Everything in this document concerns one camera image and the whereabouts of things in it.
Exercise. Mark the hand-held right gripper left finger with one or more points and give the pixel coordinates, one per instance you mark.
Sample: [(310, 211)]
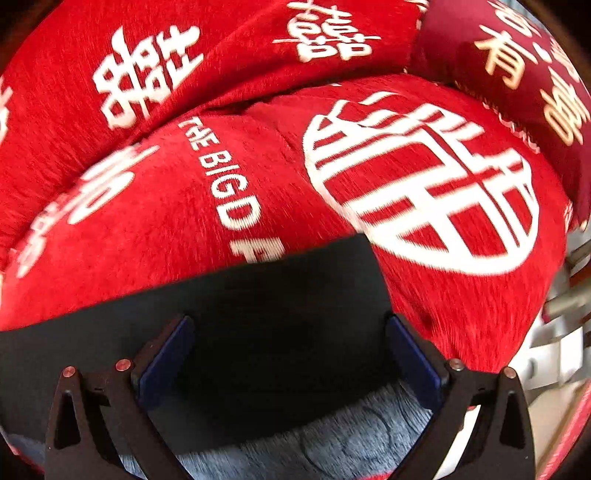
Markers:
[(167, 355)]

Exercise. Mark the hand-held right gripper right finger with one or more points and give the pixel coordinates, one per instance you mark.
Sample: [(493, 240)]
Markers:
[(415, 357)]

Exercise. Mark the black pants with grey lining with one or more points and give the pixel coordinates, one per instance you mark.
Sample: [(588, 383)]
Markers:
[(277, 300)]

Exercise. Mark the red printed blanket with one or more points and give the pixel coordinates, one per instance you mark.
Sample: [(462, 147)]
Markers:
[(194, 175)]

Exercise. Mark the dark red printed pillow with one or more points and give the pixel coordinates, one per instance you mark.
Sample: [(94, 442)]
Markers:
[(508, 92)]

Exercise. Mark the grey metal frame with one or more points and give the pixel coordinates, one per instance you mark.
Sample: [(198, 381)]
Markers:
[(565, 302)]

